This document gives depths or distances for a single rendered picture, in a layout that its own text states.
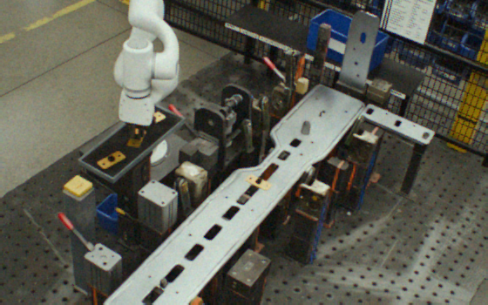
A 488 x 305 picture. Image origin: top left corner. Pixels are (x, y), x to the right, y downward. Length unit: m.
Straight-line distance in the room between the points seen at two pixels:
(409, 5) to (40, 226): 1.70
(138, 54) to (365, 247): 1.14
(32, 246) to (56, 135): 1.64
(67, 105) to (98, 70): 0.43
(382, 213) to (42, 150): 2.03
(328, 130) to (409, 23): 0.65
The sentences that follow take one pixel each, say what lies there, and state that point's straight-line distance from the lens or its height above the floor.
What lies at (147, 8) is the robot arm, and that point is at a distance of 1.97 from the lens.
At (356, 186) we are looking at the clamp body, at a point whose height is 0.82.
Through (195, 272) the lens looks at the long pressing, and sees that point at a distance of 1.94.
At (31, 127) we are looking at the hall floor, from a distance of 4.06.
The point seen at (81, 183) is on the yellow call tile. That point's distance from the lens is 1.95.
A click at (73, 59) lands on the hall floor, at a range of 4.64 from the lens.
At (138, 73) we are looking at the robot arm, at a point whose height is 1.43.
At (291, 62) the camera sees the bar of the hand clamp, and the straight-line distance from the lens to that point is 2.50.
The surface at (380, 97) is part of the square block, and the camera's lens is 2.70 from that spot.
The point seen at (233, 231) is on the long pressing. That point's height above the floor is 1.00.
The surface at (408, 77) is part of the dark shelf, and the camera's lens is 2.87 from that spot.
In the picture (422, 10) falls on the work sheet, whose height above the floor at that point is 1.30.
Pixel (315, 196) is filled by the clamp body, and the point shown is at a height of 1.02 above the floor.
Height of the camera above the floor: 2.49
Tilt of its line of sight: 39 degrees down
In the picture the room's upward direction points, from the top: 8 degrees clockwise
